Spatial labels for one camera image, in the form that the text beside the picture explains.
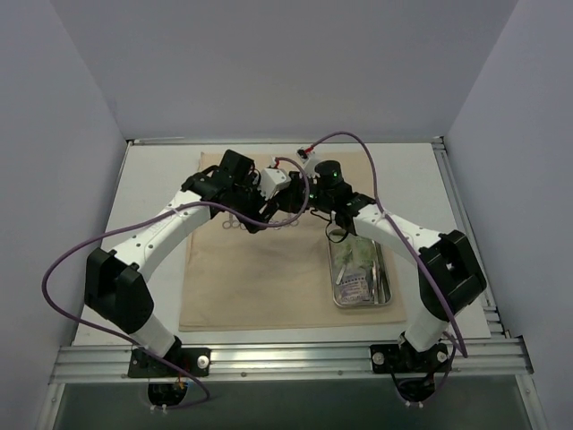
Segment surgical scissors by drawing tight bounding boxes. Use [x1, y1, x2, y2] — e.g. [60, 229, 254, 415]
[222, 217, 241, 229]

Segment silver ring-handled hemostat clamp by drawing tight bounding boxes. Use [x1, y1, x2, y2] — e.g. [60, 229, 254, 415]
[273, 219, 299, 230]

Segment metal instrument tray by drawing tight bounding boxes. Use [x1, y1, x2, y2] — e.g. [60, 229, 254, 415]
[326, 228, 392, 309]

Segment beige cloth wrap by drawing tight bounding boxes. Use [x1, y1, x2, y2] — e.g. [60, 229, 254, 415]
[178, 150, 408, 332]

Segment surgical forceps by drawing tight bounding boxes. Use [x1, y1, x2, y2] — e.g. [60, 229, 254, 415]
[371, 262, 391, 305]

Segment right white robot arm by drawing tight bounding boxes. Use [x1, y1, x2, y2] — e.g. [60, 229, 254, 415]
[296, 156, 486, 370]

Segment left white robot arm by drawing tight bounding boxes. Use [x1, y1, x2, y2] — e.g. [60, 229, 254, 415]
[84, 150, 292, 375]

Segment green gauze packet left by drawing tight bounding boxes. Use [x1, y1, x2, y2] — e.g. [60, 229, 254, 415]
[329, 237, 355, 269]

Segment green gauze packet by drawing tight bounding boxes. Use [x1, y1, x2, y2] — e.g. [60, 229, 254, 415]
[329, 237, 355, 269]
[352, 238, 377, 265]

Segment green gauze packet right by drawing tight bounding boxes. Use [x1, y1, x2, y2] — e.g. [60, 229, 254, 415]
[352, 238, 377, 265]

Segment purple printed sterile packet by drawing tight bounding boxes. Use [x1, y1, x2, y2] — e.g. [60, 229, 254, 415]
[334, 275, 373, 306]

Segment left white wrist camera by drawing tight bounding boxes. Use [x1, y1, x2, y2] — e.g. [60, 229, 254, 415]
[258, 157, 291, 200]

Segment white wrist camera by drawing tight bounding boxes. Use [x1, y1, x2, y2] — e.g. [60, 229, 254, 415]
[296, 148, 321, 177]
[258, 157, 291, 200]

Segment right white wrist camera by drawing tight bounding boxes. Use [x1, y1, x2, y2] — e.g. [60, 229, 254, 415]
[296, 148, 321, 177]

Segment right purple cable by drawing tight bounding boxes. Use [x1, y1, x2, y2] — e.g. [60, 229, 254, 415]
[297, 131, 469, 400]

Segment purple cable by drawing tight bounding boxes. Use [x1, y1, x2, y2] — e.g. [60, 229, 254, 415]
[40, 156, 311, 409]
[297, 131, 469, 400]

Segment right side aluminium rail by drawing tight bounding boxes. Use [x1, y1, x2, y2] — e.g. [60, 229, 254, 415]
[431, 136, 512, 339]

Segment aluminium rail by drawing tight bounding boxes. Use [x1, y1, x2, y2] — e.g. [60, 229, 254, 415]
[431, 136, 512, 339]
[50, 338, 533, 383]

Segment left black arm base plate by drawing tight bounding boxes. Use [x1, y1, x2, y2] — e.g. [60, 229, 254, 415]
[127, 346, 211, 379]

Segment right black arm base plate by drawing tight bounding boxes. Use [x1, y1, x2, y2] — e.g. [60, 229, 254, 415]
[369, 341, 449, 374]

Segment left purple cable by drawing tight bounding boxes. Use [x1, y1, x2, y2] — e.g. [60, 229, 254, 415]
[40, 156, 311, 409]

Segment front aluminium rail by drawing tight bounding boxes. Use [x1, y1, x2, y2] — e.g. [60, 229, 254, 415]
[50, 338, 533, 383]

